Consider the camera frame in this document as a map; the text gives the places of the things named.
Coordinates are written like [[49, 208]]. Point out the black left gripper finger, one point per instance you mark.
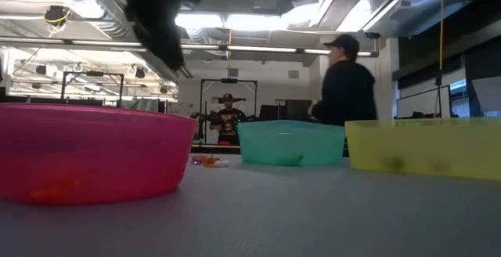
[[156, 39], [176, 37]]

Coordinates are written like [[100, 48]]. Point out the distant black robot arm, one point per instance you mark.
[[201, 118]]

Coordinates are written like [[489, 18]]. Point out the small purple plastic decoration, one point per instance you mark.
[[196, 160]]

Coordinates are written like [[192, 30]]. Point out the person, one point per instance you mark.
[[227, 120], [348, 92]]

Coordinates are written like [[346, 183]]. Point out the grey ceiling ventilation box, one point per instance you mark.
[[266, 0]]

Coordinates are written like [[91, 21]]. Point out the black equipment cabinet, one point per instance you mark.
[[274, 112]]

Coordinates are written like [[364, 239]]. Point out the translucent pink plastic bowl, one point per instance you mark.
[[90, 151]]

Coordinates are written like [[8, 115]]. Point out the translucent teal plastic bin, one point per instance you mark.
[[289, 139]]

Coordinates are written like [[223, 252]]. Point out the black light stand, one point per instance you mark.
[[439, 92]]

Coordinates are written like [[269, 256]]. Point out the translucent yellow plastic bin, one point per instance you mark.
[[450, 143]]

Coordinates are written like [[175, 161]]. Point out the grey monitor screen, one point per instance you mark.
[[487, 94]]

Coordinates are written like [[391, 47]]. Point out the grey wall vent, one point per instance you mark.
[[293, 74], [233, 72]]

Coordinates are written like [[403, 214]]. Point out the black metal gantry frame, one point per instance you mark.
[[94, 73], [256, 92]]

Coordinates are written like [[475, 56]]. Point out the black table frame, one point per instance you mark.
[[219, 149]]

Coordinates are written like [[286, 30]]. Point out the black ceiling dome camera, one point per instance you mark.
[[373, 35]]

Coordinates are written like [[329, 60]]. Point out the large metal ceiling duct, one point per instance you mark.
[[391, 2]]

